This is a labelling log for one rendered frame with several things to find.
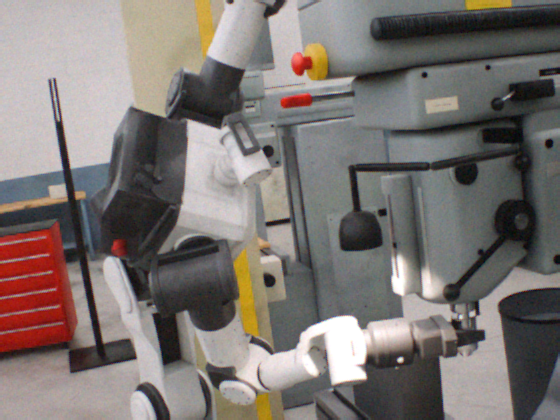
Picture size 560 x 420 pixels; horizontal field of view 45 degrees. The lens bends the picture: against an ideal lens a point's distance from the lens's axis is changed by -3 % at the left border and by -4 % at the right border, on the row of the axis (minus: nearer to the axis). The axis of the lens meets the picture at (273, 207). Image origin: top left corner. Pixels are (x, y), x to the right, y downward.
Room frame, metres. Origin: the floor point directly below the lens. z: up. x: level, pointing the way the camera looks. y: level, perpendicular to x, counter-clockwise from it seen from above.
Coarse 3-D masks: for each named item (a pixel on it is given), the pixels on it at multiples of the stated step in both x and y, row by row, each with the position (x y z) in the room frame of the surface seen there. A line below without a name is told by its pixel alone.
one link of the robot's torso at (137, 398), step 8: (208, 384) 1.63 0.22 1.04; (136, 392) 1.57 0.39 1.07; (136, 400) 1.56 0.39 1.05; (144, 400) 1.54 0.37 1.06; (136, 408) 1.56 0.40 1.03; (144, 408) 1.54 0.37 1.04; (152, 408) 1.53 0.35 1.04; (136, 416) 1.57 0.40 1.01; (144, 416) 1.53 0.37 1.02; (152, 416) 1.52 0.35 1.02; (208, 416) 1.65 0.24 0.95
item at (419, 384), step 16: (368, 368) 1.58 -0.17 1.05; (384, 368) 1.51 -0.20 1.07; (400, 368) 1.47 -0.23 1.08; (416, 368) 1.48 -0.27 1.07; (432, 368) 1.50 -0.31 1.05; (368, 384) 1.59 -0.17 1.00; (384, 384) 1.52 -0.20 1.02; (400, 384) 1.47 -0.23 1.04; (416, 384) 1.48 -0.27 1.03; (432, 384) 1.50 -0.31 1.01; (368, 400) 1.60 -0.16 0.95; (384, 400) 1.53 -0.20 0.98; (400, 400) 1.47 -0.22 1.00; (416, 400) 1.48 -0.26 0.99; (432, 400) 1.50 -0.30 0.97; (384, 416) 1.54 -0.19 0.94; (400, 416) 1.47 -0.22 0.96; (416, 416) 1.48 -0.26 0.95; (432, 416) 1.50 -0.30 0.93
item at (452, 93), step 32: (448, 64) 1.11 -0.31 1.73; (480, 64) 1.12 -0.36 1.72; (512, 64) 1.13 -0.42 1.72; (544, 64) 1.15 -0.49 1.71; (384, 96) 1.17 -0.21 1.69; (416, 96) 1.08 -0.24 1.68; (448, 96) 1.09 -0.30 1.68; (480, 96) 1.11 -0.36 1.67; (384, 128) 1.20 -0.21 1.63; (416, 128) 1.09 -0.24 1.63
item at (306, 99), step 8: (288, 96) 1.25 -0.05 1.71; (296, 96) 1.25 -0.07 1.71; (304, 96) 1.25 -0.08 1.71; (312, 96) 1.26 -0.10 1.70; (320, 96) 1.26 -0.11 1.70; (328, 96) 1.27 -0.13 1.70; (336, 96) 1.27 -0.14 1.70; (344, 96) 1.28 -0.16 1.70; (352, 96) 1.28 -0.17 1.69; (288, 104) 1.24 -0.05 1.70; (296, 104) 1.25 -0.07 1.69; (304, 104) 1.25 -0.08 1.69
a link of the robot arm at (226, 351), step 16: (208, 336) 1.26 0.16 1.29; (224, 336) 1.26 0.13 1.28; (240, 336) 1.31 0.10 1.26; (208, 352) 1.30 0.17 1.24; (224, 352) 1.29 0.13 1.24; (240, 352) 1.31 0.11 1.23; (208, 368) 1.32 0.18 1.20; (224, 368) 1.31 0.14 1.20; (240, 368) 1.33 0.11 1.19; (224, 384) 1.32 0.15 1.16; (240, 384) 1.31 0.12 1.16; (240, 400) 1.33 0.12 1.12
